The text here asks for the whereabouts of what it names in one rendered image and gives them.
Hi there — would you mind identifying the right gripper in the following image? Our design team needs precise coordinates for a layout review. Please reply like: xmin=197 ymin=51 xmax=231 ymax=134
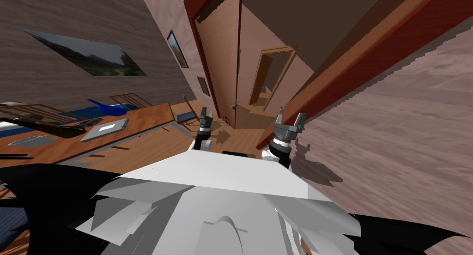
xmin=273 ymin=112 xmax=307 ymax=141

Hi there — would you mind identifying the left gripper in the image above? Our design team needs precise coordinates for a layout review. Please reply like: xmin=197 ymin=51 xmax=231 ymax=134
xmin=199 ymin=107 xmax=214 ymax=130

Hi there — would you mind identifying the wooden chair with blue seat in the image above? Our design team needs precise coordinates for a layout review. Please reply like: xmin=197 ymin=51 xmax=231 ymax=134
xmin=176 ymin=94 xmax=200 ymax=132

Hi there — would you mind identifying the brown wooden door leaf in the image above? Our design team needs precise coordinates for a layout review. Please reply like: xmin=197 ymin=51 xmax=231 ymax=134
xmin=194 ymin=0 xmax=243 ymax=130

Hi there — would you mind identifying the brown wooden table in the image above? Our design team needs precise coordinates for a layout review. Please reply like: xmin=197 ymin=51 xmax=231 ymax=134
xmin=0 ymin=98 xmax=176 ymax=168

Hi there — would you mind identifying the wooden slatted chair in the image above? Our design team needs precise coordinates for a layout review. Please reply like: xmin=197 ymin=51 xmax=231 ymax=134
xmin=109 ymin=92 xmax=153 ymax=110

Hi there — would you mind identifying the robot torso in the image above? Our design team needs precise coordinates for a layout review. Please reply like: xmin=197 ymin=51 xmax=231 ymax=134
xmin=75 ymin=150 xmax=362 ymax=255

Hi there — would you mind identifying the window with landscape view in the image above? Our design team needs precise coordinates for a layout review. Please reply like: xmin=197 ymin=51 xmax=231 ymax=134
xmin=20 ymin=28 xmax=147 ymax=78

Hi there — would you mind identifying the small dark wall picture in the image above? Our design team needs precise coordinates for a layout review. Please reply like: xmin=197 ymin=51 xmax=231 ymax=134
xmin=196 ymin=76 xmax=212 ymax=98

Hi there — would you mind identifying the black framed wall picture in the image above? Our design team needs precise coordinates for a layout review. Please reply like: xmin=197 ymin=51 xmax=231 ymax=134
xmin=166 ymin=30 xmax=189 ymax=69

